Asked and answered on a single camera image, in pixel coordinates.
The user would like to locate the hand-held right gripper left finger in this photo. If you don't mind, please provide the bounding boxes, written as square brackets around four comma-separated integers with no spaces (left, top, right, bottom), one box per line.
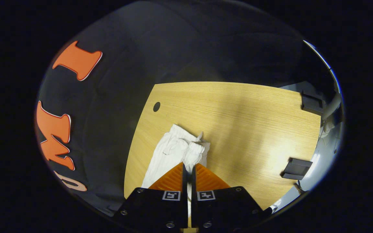
[114,162,188,228]

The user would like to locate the white jeans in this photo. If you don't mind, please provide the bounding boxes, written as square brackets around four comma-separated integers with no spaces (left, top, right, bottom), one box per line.
[141,124,210,194]

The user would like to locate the black table edge bracket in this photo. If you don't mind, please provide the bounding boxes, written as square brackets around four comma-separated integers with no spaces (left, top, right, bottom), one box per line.
[301,91,324,116]
[280,158,313,181]

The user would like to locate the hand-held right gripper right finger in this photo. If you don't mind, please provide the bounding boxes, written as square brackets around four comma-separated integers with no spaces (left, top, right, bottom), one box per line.
[191,163,273,228]

